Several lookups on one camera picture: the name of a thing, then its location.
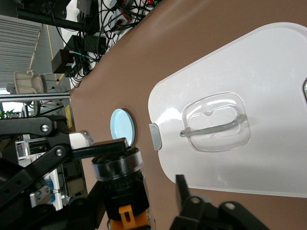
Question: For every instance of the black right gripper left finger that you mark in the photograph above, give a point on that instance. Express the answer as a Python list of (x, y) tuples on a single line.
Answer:
[(96, 198)]

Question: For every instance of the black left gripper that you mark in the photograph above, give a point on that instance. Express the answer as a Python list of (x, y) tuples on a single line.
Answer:
[(7, 155)]

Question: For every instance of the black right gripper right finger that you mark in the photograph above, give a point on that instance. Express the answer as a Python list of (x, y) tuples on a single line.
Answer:
[(216, 215)]

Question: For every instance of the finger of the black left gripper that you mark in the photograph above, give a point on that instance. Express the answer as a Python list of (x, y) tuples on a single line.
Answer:
[(100, 148)]

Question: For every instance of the orange black push-button switch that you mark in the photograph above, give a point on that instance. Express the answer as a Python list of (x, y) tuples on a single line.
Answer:
[(120, 167)]

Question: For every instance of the light blue round plate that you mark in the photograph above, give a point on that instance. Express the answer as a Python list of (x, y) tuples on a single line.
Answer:
[(121, 124)]

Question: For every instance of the green potted plant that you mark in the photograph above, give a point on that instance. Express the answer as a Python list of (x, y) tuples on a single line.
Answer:
[(7, 114)]

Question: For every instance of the black power brick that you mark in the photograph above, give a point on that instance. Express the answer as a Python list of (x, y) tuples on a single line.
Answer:
[(61, 61)]

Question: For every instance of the beige office chair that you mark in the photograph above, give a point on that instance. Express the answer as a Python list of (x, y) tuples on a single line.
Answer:
[(26, 82)]

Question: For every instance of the flat black electronics box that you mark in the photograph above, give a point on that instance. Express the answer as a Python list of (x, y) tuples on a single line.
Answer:
[(79, 43)]

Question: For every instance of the white lidded pink storage box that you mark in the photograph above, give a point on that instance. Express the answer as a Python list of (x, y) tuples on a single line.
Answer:
[(263, 95)]

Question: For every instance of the white window blinds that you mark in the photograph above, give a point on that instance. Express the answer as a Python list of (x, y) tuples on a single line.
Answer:
[(16, 48)]

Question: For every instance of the brown table cover mat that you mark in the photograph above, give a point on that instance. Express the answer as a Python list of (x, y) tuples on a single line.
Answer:
[(168, 36)]

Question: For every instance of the black metal pole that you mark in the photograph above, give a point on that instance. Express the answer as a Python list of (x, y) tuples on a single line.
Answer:
[(48, 20)]

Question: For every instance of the aluminium frame beam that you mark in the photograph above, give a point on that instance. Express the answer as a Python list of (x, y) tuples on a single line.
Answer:
[(36, 97)]

